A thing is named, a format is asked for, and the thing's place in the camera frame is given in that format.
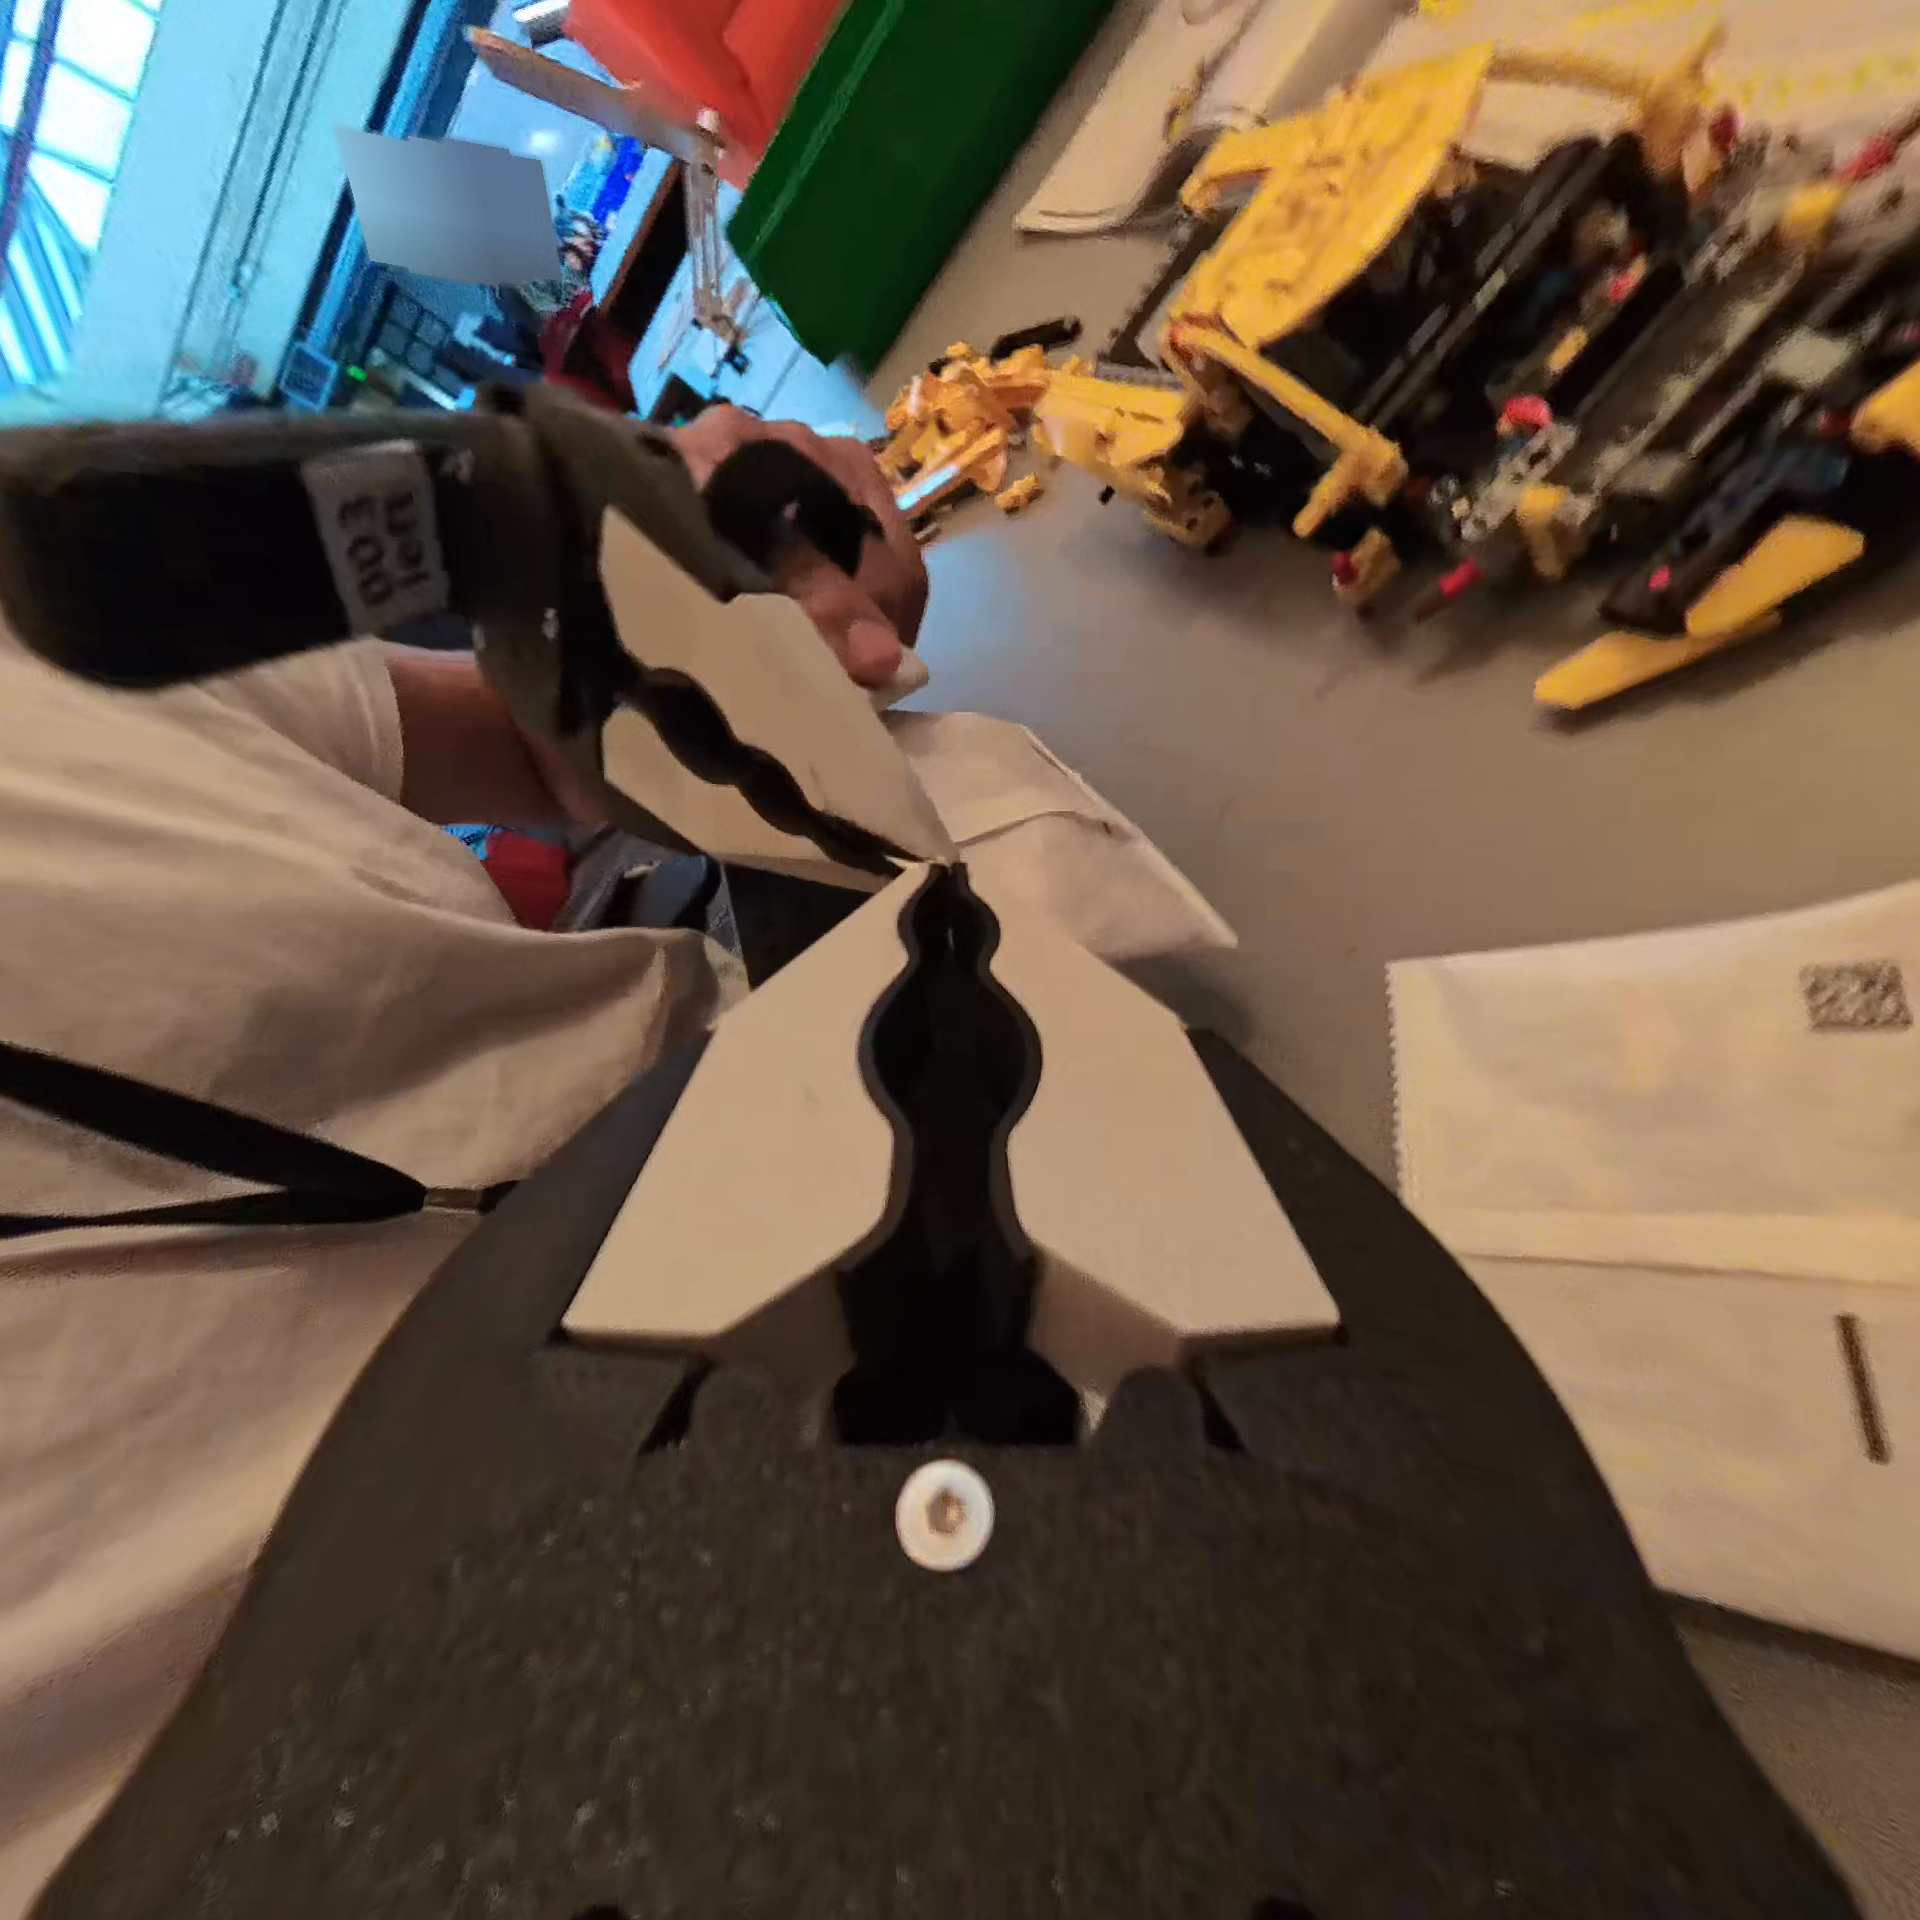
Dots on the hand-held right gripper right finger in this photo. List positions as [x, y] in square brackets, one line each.
[1172, 1185]

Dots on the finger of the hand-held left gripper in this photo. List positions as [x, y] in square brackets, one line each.
[675, 779]
[765, 660]

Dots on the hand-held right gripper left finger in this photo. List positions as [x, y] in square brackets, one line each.
[734, 1185]

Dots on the small printed paper bag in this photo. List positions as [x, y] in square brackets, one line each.
[1080, 855]

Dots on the green plastic bin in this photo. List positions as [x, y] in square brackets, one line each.
[902, 165]

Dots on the instruction booklet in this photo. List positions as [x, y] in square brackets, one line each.
[1142, 136]

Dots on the yellow black brick car model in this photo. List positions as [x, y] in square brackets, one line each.
[1500, 299]

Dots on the person's left forearm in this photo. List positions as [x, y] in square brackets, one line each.
[480, 733]

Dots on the grey desk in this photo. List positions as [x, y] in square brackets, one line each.
[1349, 779]

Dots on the person's left hand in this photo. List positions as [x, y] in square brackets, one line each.
[879, 615]

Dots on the pile of yellow brick parts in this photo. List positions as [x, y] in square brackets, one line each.
[960, 421]

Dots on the long black brick beam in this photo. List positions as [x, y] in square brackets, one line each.
[1037, 338]

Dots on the person in beige shirt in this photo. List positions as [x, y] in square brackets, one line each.
[224, 975]

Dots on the white metal stand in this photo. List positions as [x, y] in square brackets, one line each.
[704, 224]

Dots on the plain white paper bag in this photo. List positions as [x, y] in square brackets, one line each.
[1651, 1200]

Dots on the red plastic bin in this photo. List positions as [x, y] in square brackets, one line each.
[675, 60]

